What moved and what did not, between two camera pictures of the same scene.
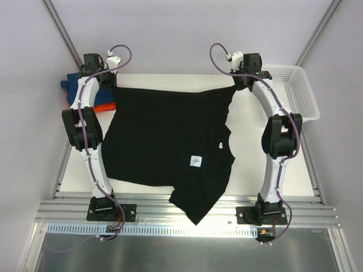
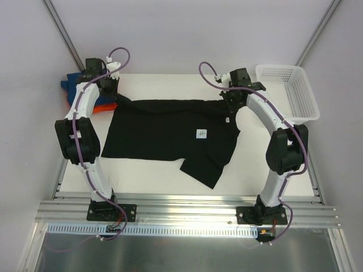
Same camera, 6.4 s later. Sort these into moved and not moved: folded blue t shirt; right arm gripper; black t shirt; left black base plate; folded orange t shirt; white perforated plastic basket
Moved: right arm gripper; black t shirt
Not moved: folded orange t shirt; left black base plate; white perforated plastic basket; folded blue t shirt
